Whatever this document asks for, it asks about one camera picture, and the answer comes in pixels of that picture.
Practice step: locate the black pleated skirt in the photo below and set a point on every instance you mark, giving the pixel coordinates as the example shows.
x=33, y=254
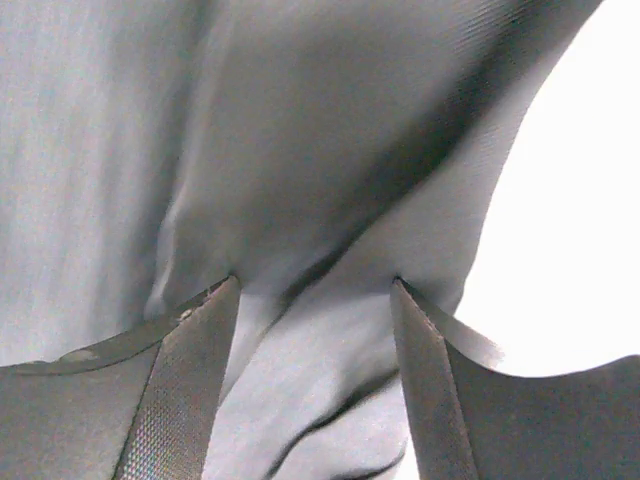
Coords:
x=316, y=151

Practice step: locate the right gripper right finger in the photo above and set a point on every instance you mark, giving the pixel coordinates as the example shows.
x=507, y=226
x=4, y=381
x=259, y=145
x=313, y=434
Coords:
x=469, y=421

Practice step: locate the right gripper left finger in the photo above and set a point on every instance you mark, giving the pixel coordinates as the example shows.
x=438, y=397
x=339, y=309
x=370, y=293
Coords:
x=139, y=405

